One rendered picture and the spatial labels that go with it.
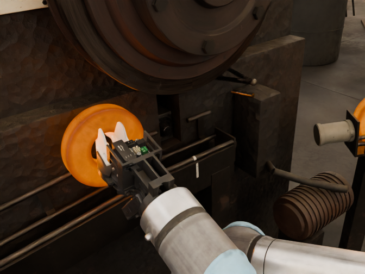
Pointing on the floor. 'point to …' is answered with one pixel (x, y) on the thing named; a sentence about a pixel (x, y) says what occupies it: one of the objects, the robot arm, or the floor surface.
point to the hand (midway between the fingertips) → (103, 137)
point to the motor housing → (310, 209)
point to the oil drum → (319, 29)
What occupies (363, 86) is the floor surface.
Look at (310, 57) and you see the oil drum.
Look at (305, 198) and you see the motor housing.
